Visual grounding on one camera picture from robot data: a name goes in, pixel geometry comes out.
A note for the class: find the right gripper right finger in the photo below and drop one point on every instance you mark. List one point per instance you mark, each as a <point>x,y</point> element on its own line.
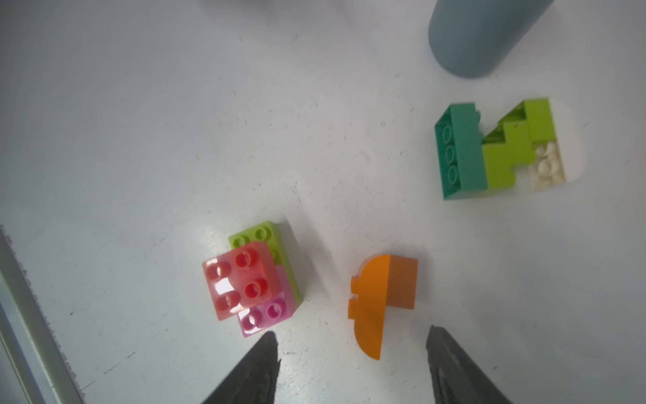
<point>456,378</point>

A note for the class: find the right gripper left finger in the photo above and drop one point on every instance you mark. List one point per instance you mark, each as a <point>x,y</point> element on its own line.
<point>254,378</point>

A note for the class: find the pink square lego brick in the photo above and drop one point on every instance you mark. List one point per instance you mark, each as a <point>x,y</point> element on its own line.
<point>271,312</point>

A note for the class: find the red square lego brick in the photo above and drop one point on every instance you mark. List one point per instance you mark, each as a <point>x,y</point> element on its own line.
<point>242,278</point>

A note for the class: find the orange long lego brick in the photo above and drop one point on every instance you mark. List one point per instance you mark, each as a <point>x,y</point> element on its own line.
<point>367,305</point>

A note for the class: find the brown square lego brick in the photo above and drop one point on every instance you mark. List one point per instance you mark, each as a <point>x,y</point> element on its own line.
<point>402,282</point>

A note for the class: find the lime square lego brick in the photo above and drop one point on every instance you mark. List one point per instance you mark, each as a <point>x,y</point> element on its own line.
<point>537,115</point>
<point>507,147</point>

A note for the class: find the white long lego brick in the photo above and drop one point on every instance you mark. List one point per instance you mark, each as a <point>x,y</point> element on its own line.
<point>563,160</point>

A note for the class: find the dark green long lego brick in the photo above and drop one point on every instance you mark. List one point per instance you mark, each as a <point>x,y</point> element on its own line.
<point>459,150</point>

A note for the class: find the teal ceramic cup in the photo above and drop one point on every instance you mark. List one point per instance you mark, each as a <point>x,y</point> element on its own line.
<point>470,38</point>

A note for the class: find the aluminium front rail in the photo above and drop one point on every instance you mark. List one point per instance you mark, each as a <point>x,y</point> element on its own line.
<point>33,370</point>

